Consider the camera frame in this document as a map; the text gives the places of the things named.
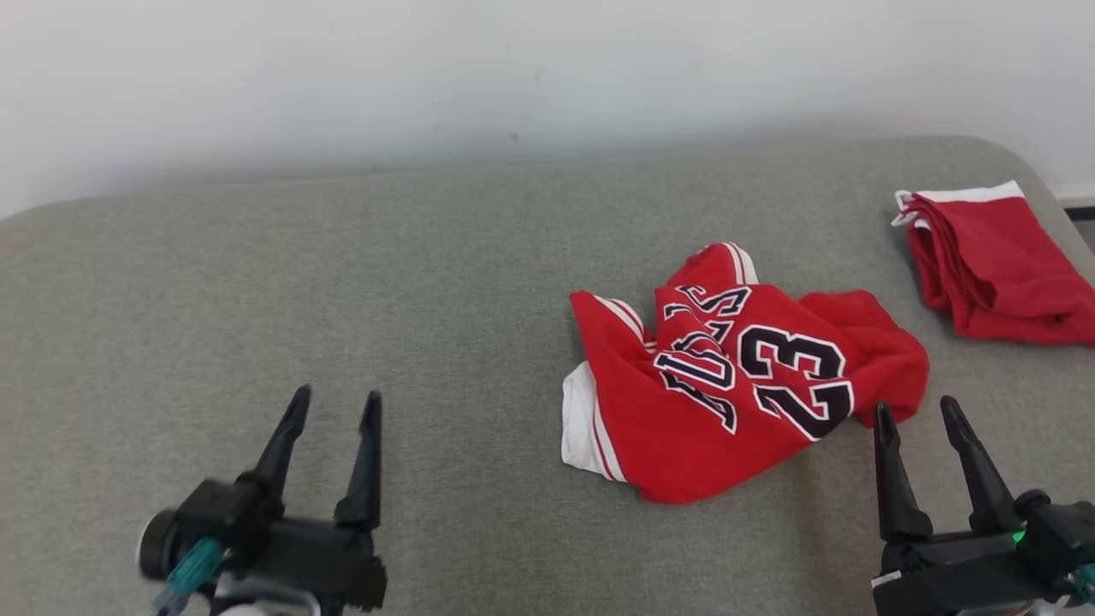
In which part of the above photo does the teal left camera cable plug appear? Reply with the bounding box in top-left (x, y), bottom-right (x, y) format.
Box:
top-left (154, 537), bottom-right (225, 616)

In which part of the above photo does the red jersey number 23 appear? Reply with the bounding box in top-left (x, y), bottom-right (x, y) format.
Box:
top-left (560, 242), bottom-right (931, 506)

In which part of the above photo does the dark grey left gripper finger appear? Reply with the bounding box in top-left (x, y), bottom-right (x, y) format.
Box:
top-left (335, 391), bottom-right (383, 531)
top-left (248, 385), bottom-right (313, 514)

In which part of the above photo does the red basketball shorts white trim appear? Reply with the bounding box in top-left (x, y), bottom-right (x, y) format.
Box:
top-left (891, 180), bottom-right (1095, 347)

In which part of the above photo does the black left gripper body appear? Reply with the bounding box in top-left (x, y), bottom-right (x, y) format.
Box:
top-left (222, 513), bottom-right (388, 613)

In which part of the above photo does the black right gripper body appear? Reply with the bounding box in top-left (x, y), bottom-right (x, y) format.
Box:
top-left (871, 530), bottom-right (1062, 616)

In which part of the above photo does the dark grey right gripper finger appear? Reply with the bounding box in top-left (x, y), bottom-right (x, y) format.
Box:
top-left (939, 395), bottom-right (1023, 534)
top-left (873, 402), bottom-right (933, 542)

